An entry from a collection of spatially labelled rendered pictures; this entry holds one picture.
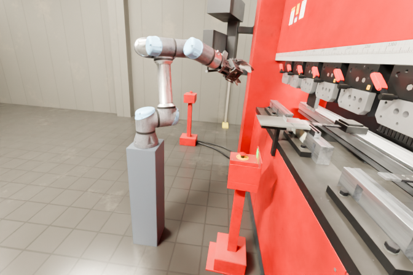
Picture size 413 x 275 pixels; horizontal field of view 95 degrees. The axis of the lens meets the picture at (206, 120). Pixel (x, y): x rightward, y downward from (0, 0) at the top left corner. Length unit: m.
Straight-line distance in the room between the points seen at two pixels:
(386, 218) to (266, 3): 1.73
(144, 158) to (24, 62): 4.83
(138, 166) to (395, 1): 1.30
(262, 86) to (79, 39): 3.89
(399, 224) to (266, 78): 1.54
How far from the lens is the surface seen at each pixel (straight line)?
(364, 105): 0.80
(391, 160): 1.13
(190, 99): 2.75
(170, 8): 4.11
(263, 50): 1.98
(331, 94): 0.97
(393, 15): 0.82
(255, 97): 2.00
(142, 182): 1.33
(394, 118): 0.71
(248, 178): 1.05
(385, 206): 0.76
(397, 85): 0.73
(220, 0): 2.19
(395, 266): 0.69
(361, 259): 0.70
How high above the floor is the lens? 1.32
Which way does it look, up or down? 18 degrees down
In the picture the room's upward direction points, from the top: 4 degrees clockwise
